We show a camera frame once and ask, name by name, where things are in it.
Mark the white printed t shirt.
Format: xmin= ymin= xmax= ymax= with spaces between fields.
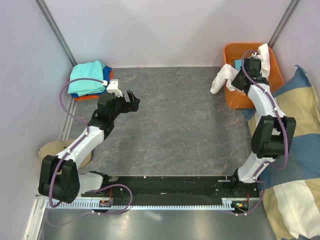
xmin=210 ymin=43 xmax=271 ymax=95

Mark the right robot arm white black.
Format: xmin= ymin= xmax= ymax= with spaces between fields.
xmin=229 ymin=57 xmax=296 ymax=197

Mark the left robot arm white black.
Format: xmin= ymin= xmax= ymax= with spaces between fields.
xmin=38 ymin=90 xmax=140 ymax=203

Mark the crumpled teal t shirt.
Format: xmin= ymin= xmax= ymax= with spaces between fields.
xmin=233 ymin=59 xmax=242 ymax=71

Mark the folded orange t shirt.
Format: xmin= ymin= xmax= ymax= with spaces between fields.
xmin=70 ymin=80 xmax=107 ymax=101

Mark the folded blue t shirt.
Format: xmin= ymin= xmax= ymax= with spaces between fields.
xmin=70 ymin=65 xmax=112 ymax=99

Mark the orange plastic basket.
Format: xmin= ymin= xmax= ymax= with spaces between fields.
xmin=223 ymin=42 xmax=284 ymax=110

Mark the folded mint green t shirt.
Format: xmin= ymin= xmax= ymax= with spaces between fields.
xmin=67 ymin=60 xmax=105 ymax=97

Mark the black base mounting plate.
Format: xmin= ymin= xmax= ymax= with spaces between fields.
xmin=83 ymin=175 xmax=259 ymax=207

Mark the blue beige checked pillow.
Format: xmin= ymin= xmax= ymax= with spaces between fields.
xmin=241 ymin=64 xmax=320 ymax=240

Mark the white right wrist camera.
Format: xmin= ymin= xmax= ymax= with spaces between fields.
xmin=250 ymin=51 xmax=264 ymax=61

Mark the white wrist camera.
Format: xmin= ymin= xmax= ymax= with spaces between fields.
xmin=106 ymin=79 xmax=123 ymax=98
xmin=250 ymin=51 xmax=264 ymax=61

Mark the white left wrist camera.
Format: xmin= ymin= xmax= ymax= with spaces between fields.
xmin=106 ymin=79 xmax=123 ymax=98

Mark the right aluminium corner post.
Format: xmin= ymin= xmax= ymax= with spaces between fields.
xmin=267 ymin=0 xmax=301 ymax=48

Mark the aluminium corner post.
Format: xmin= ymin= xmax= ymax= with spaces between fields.
xmin=34 ymin=0 xmax=77 ymax=67
xmin=267 ymin=0 xmax=301 ymax=48

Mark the left aluminium corner post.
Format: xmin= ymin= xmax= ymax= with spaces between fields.
xmin=34 ymin=0 xmax=77 ymax=67

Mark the slotted white cable duct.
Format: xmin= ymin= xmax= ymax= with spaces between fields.
xmin=56 ymin=198 xmax=249 ymax=211

